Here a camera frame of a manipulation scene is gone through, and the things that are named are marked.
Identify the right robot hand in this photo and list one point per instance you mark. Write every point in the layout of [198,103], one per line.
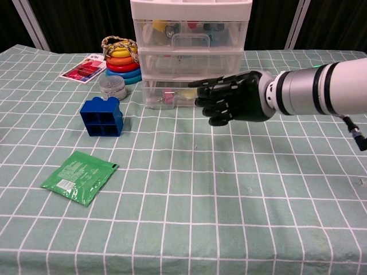
[243,97]

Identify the clear drawer with pink clip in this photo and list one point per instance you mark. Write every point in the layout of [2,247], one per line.
[153,97]

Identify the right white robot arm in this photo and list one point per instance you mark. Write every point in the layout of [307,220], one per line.
[329,88]

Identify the clear plastic middle-size drawer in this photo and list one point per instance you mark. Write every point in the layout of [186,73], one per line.
[160,64]

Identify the white plastic drawer cabinet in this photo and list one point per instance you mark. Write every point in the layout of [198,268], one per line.
[189,7]

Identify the yellow soft item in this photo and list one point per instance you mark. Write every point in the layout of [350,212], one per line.
[189,94]

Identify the pink binder clip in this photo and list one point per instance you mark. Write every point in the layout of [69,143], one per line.
[167,94]

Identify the green checkered tablecloth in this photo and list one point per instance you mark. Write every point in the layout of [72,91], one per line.
[200,186]

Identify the yellow toy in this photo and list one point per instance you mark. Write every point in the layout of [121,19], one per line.
[158,25]

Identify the clear round jar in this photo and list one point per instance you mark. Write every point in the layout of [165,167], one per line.
[112,86]

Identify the blue toy building brick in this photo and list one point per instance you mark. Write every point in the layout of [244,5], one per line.
[100,111]

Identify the red and white card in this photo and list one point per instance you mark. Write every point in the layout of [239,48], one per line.
[83,70]

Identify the green foil packet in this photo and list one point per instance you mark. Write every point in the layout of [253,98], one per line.
[77,177]

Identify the white partition post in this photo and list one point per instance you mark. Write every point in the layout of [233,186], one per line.
[31,25]
[295,25]

